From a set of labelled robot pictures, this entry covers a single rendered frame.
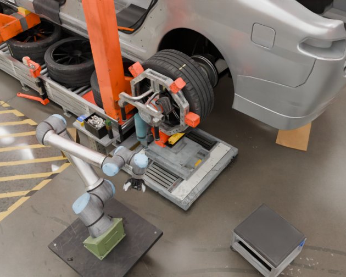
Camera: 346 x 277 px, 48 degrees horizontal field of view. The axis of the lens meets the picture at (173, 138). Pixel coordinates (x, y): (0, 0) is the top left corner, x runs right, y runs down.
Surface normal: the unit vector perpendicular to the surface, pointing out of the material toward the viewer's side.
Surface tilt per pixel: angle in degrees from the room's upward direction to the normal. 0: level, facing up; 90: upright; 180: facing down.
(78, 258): 0
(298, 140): 2
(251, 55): 90
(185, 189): 0
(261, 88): 90
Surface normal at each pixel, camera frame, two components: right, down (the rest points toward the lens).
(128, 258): -0.03, -0.69
